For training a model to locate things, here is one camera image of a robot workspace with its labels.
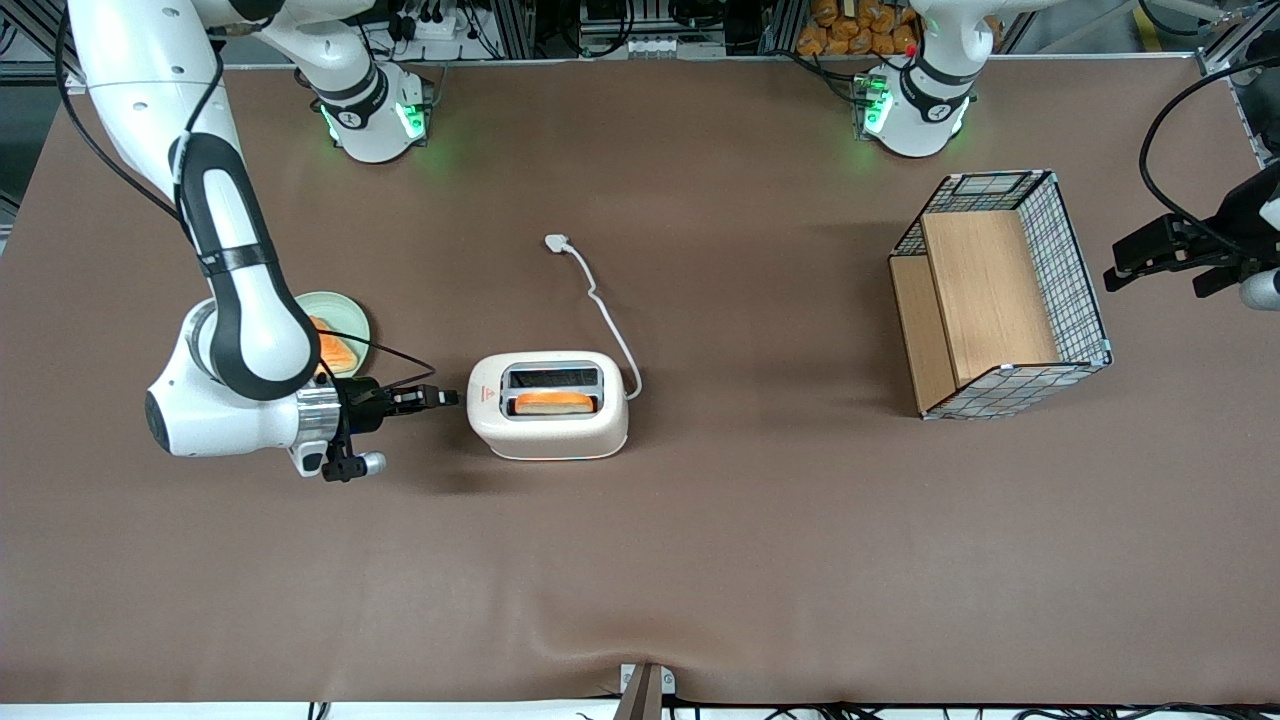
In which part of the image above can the wooden step shelf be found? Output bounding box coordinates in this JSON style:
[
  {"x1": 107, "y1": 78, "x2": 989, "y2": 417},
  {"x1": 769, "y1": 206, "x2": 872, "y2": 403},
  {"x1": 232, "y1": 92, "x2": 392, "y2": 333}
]
[{"x1": 889, "y1": 209, "x2": 1063, "y2": 415}]

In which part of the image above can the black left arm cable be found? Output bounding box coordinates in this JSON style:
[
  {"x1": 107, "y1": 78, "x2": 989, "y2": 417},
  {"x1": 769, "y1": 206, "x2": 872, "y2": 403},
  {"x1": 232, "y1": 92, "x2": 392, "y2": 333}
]
[{"x1": 1139, "y1": 54, "x2": 1280, "y2": 257}]

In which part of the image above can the wire mesh basket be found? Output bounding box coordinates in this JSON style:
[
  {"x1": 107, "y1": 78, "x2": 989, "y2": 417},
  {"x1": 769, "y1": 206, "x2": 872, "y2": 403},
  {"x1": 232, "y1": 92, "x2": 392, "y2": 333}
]
[{"x1": 888, "y1": 169, "x2": 1114, "y2": 422}]

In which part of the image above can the pale green round plate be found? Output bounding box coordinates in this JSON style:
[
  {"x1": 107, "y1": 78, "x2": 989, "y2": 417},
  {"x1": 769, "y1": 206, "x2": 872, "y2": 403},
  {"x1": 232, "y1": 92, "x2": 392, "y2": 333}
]
[{"x1": 294, "y1": 291, "x2": 372, "y2": 382}]

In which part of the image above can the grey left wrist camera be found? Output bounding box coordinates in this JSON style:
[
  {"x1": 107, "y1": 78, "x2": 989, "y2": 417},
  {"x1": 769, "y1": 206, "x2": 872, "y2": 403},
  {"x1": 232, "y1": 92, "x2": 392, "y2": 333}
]
[{"x1": 1192, "y1": 262, "x2": 1280, "y2": 312}]

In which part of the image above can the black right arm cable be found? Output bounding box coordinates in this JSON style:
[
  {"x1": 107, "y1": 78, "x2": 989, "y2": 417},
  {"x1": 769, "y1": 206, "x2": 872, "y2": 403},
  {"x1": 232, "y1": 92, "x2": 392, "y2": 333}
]
[{"x1": 56, "y1": 0, "x2": 439, "y2": 394}]

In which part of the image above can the triangular orange pastry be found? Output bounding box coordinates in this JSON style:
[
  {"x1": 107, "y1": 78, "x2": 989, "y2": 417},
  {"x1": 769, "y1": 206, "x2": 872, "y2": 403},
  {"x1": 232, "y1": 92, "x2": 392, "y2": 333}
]
[{"x1": 307, "y1": 315, "x2": 360, "y2": 378}]

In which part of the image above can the white power strip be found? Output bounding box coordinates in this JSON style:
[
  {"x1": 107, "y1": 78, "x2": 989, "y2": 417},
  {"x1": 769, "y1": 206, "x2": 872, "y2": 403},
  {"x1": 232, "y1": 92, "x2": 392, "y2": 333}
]
[{"x1": 392, "y1": 0, "x2": 473, "y2": 43}]

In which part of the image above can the white two-slot toaster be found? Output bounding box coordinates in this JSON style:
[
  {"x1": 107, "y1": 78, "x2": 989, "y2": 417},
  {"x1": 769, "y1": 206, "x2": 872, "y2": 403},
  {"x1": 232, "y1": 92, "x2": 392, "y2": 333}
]
[{"x1": 466, "y1": 350, "x2": 631, "y2": 462}]

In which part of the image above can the toast bread slice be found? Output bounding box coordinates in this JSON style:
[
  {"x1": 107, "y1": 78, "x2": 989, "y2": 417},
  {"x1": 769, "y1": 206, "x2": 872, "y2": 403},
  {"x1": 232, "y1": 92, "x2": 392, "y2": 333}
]
[{"x1": 513, "y1": 390, "x2": 598, "y2": 416}]

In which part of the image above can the bag of bread buns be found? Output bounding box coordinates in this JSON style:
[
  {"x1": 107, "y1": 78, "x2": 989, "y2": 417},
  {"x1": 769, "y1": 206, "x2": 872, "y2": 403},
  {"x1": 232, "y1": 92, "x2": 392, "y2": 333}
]
[{"x1": 796, "y1": 0, "x2": 923, "y2": 58}]

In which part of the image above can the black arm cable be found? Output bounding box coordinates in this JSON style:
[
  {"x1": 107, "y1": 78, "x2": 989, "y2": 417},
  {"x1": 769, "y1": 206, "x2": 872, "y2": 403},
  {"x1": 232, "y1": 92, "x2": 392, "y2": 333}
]
[
  {"x1": 1139, "y1": 54, "x2": 1280, "y2": 257},
  {"x1": 56, "y1": 0, "x2": 439, "y2": 394}
]

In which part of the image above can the white toaster power cord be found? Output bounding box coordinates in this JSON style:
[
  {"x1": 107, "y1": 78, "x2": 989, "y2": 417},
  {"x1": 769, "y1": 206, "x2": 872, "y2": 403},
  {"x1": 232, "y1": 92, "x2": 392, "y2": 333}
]
[{"x1": 544, "y1": 233, "x2": 644, "y2": 402}]

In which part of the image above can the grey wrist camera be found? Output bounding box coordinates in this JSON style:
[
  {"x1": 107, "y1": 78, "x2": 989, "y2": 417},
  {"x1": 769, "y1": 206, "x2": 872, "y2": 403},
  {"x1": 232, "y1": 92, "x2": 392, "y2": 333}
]
[
  {"x1": 321, "y1": 449, "x2": 388, "y2": 484},
  {"x1": 1192, "y1": 262, "x2": 1280, "y2": 312}
]

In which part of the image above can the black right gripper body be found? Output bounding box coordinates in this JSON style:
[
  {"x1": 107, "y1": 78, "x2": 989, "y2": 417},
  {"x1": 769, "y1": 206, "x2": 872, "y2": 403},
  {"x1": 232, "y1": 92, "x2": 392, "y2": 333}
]
[{"x1": 338, "y1": 377, "x2": 394, "y2": 435}]

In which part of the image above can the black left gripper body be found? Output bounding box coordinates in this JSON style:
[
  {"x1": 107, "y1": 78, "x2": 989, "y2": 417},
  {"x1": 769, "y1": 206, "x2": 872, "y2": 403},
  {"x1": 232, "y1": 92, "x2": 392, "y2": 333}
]
[{"x1": 1180, "y1": 165, "x2": 1280, "y2": 269}]

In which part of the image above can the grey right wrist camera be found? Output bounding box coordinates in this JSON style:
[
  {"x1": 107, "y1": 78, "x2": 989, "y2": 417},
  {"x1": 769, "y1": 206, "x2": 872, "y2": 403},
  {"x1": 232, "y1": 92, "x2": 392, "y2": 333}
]
[{"x1": 321, "y1": 449, "x2": 388, "y2": 484}]

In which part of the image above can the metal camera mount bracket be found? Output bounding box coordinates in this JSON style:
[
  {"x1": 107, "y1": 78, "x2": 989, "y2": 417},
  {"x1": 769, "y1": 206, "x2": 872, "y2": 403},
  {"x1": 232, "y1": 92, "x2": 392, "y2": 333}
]
[{"x1": 618, "y1": 662, "x2": 677, "y2": 720}]

